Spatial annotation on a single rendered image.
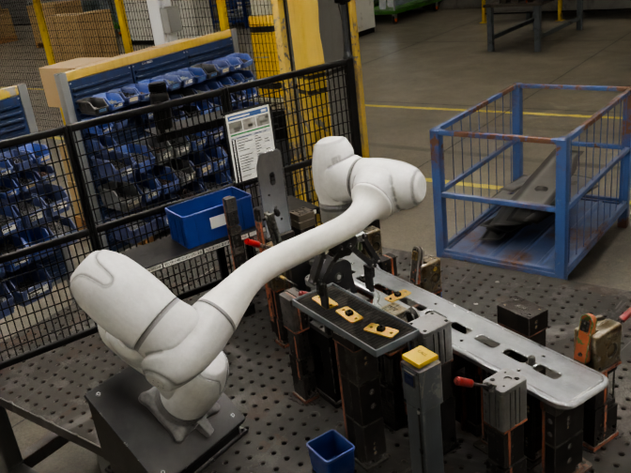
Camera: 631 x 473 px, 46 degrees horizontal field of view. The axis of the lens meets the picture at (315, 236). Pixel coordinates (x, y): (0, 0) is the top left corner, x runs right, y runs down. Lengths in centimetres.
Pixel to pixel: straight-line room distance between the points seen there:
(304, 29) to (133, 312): 197
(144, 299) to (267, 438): 95
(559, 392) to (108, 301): 108
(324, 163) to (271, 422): 96
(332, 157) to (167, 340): 58
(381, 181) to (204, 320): 49
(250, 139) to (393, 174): 151
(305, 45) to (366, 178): 163
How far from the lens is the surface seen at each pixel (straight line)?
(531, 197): 446
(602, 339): 203
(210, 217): 283
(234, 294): 152
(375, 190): 160
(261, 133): 308
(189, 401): 207
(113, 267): 148
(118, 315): 146
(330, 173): 170
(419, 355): 174
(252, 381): 257
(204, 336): 146
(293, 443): 226
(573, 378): 195
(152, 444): 218
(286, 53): 527
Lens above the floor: 210
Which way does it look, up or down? 23 degrees down
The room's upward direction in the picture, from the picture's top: 7 degrees counter-clockwise
